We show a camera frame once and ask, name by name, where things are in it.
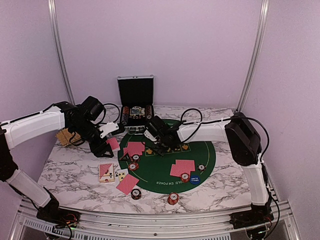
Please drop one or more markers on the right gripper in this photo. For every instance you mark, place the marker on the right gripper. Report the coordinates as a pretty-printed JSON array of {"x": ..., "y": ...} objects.
[{"x": 160, "y": 151}]

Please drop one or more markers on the brown purple chip row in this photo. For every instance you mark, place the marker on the brown purple chip row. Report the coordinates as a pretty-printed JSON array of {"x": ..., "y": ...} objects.
[{"x": 125, "y": 115}]

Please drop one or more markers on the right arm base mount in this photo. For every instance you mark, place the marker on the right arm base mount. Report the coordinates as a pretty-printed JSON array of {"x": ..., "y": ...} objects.
[{"x": 249, "y": 218}]

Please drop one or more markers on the red 5 chip stack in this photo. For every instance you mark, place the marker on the red 5 chip stack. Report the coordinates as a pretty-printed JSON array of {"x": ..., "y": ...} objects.
[{"x": 173, "y": 198}]

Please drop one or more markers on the single red-backed playing card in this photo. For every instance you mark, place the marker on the single red-backed playing card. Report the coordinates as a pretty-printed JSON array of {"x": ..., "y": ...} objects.
[{"x": 127, "y": 150}]

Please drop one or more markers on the black triangular all-in button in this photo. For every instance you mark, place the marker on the black triangular all-in button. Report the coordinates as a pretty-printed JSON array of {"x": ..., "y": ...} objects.
[{"x": 126, "y": 157}]

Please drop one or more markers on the aluminium frame post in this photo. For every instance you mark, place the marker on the aluminium frame post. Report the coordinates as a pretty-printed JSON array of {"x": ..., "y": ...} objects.
[
  {"x": 260, "y": 33},
  {"x": 59, "y": 50}
]

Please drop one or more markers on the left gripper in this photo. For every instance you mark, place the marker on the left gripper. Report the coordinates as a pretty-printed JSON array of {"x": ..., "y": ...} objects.
[{"x": 97, "y": 149}]

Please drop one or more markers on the blue small blind button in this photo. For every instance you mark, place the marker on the blue small blind button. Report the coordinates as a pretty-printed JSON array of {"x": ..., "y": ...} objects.
[{"x": 194, "y": 179}]

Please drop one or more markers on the red 5 chips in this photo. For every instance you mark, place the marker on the red 5 chips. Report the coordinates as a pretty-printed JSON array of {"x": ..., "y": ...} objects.
[
  {"x": 133, "y": 166},
  {"x": 185, "y": 177}
]

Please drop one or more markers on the red-backed card deck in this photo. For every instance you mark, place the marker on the red-backed card deck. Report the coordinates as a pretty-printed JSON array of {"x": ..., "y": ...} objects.
[{"x": 113, "y": 144}]

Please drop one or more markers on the five of clubs card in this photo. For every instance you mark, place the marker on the five of clubs card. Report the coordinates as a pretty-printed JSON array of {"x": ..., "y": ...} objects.
[{"x": 120, "y": 175}]

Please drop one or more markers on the right aluminium frame post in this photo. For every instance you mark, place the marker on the right aluminium frame post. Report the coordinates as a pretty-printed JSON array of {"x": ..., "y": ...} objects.
[{"x": 260, "y": 33}]

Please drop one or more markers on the woven bamboo tray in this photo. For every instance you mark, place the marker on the woven bamboo tray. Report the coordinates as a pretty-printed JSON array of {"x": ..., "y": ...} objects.
[{"x": 66, "y": 138}]

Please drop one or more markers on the dark 100 chips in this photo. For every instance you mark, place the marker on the dark 100 chips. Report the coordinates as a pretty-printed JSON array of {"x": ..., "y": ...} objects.
[
  {"x": 136, "y": 157},
  {"x": 201, "y": 167}
]

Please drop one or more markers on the card deck box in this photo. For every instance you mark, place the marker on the card deck box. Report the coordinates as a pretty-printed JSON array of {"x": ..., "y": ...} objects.
[{"x": 106, "y": 173}]

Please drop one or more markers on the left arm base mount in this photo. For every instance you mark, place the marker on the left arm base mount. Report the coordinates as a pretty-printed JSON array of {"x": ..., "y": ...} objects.
[{"x": 61, "y": 217}]

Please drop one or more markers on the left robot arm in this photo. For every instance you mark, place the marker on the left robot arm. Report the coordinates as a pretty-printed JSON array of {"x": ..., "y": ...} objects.
[{"x": 20, "y": 130}]

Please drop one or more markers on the left aluminium frame post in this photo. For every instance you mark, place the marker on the left aluminium frame post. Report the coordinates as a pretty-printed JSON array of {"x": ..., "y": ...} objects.
[{"x": 59, "y": 50}]

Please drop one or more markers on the dark brown chip row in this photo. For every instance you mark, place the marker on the dark brown chip row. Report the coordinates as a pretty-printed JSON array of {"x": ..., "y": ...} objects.
[{"x": 149, "y": 112}]

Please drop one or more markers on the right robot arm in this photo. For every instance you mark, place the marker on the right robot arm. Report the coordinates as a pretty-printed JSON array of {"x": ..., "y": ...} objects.
[{"x": 243, "y": 139}]

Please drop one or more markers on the red-backed card seat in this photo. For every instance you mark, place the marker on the red-backed card seat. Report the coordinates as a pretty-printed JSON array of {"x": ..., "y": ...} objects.
[{"x": 177, "y": 170}]

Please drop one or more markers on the aluminium poker chip case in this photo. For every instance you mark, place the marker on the aluminium poker chip case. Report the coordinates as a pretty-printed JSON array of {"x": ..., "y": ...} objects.
[{"x": 136, "y": 91}]

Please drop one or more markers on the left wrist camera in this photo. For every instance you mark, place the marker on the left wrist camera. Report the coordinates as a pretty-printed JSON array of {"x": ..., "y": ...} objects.
[{"x": 108, "y": 128}]

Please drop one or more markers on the round green poker mat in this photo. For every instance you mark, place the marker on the round green poker mat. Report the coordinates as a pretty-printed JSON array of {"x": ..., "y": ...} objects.
[{"x": 154, "y": 170}]

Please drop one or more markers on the blue card deck in case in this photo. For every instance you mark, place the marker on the blue card deck in case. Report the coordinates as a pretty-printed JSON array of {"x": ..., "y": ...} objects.
[{"x": 137, "y": 112}]

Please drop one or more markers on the dark 100 chip stack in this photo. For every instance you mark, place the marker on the dark 100 chip stack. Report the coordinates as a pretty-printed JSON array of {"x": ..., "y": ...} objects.
[{"x": 136, "y": 194}]

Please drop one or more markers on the red-backed card off mat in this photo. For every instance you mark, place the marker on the red-backed card off mat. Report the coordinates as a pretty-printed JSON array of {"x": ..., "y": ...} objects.
[{"x": 127, "y": 184}]

